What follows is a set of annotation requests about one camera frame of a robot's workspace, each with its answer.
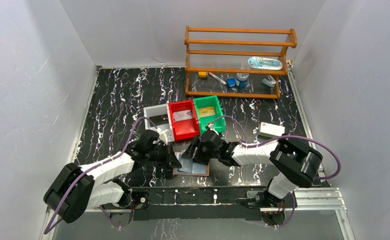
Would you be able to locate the black card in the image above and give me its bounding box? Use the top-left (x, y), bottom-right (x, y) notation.
top-left (149, 114), bottom-right (168, 125)

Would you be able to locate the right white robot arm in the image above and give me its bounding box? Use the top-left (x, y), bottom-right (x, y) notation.
top-left (181, 130), bottom-right (323, 207)

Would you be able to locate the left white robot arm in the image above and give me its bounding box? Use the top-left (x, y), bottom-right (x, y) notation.
top-left (43, 128), bottom-right (181, 223)

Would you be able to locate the gold yellow card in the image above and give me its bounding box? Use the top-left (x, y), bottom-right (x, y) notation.
top-left (198, 106), bottom-right (216, 118)

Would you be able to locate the white silver card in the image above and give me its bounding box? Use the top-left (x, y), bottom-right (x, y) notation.
top-left (173, 109), bottom-right (193, 122)

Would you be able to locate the green plastic bin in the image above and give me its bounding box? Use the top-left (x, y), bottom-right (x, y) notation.
top-left (193, 95), bottom-right (223, 134)

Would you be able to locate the white plastic bin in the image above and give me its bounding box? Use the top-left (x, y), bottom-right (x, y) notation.
top-left (143, 103), bottom-right (174, 142)

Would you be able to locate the red plastic bin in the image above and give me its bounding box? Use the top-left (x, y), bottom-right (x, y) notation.
top-left (168, 99), bottom-right (200, 142)

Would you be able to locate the white box red label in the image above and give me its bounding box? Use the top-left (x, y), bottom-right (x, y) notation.
top-left (258, 122), bottom-right (285, 138)

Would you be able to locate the red white marker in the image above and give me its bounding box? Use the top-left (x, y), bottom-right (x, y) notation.
top-left (208, 72), bottom-right (227, 86)

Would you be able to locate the blue small block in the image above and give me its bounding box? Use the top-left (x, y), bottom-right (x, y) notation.
top-left (226, 77), bottom-right (236, 87)

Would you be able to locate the yellow small block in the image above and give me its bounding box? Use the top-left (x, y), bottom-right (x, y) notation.
top-left (198, 71), bottom-right (208, 79)

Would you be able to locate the wooden shelf rack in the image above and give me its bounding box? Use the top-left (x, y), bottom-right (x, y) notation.
top-left (184, 26), bottom-right (298, 99)

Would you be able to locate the grey stapler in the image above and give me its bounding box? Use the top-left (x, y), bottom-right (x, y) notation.
top-left (262, 75), bottom-right (277, 88)

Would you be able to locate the clear blister package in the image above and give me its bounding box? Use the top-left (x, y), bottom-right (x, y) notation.
top-left (247, 56), bottom-right (283, 71)

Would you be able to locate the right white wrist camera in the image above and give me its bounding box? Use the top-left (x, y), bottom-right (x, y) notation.
top-left (205, 122), bottom-right (219, 134)

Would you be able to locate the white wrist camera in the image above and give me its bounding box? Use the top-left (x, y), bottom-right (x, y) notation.
top-left (159, 129), bottom-right (174, 144)
top-left (205, 122), bottom-right (219, 134)

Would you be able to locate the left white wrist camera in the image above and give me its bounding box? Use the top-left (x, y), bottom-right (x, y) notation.
top-left (159, 129), bottom-right (174, 144)

